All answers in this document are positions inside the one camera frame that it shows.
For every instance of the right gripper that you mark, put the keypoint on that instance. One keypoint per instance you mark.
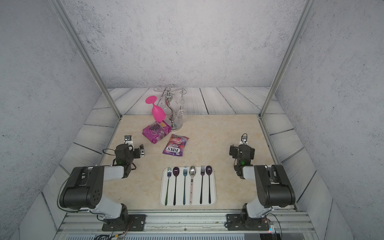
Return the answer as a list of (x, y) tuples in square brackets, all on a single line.
[(235, 149)]

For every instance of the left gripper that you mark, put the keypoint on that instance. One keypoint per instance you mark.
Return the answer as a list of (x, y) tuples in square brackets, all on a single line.
[(137, 155)]

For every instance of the dark purple spoon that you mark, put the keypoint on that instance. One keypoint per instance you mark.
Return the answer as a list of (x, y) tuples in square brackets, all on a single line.
[(176, 172), (209, 171)]

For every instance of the dark purple fork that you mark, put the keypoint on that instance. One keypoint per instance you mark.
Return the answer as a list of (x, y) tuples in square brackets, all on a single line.
[(202, 182)]

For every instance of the rainbow green fork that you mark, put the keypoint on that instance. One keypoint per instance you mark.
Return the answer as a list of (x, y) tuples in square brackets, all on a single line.
[(169, 174)]

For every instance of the silver spoon pink handle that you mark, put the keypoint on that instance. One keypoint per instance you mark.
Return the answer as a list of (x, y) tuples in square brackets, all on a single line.
[(192, 173)]

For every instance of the white rectangular tray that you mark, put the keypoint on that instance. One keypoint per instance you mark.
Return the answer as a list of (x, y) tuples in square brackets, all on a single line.
[(180, 189)]

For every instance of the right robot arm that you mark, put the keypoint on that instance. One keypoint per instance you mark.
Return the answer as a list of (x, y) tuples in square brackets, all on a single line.
[(273, 186)]

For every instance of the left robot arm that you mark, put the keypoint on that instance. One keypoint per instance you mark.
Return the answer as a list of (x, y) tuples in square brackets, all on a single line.
[(83, 190)]

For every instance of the magenta grape snack pack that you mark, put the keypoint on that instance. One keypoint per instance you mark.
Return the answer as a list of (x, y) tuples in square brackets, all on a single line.
[(156, 131)]

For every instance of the Fox's berries candy bag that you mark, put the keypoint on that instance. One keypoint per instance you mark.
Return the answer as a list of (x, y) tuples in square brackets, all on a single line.
[(176, 145)]

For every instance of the pink plastic wine glass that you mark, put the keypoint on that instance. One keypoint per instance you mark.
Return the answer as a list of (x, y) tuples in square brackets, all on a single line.
[(158, 112)]

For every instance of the clear wine glass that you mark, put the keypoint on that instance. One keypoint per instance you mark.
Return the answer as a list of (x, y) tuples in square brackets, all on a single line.
[(181, 114)]

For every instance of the chrome glass holder stand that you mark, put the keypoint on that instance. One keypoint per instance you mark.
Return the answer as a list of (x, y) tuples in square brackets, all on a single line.
[(172, 100)]

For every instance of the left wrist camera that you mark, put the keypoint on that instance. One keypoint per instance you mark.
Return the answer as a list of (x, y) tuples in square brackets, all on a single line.
[(128, 140)]

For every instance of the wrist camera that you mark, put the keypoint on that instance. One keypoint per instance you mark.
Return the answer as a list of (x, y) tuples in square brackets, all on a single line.
[(244, 139), (128, 140)]

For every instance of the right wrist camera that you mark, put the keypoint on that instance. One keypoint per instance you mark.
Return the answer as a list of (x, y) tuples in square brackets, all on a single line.
[(244, 139)]

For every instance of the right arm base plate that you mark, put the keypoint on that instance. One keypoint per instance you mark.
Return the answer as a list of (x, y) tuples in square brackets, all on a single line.
[(247, 222)]

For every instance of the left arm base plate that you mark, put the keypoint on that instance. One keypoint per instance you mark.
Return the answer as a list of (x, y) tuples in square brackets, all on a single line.
[(130, 223)]

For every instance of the aluminium front rail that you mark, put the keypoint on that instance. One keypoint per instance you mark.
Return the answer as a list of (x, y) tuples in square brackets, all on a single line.
[(284, 222)]

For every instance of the right aluminium frame post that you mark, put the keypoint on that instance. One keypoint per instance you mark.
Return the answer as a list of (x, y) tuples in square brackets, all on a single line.
[(288, 55)]

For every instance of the aluminium frame post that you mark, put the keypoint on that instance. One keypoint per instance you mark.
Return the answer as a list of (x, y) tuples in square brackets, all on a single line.
[(288, 55), (68, 26)]

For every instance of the left aluminium frame post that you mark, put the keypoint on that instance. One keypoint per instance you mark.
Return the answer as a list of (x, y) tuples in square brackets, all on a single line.
[(68, 26)]

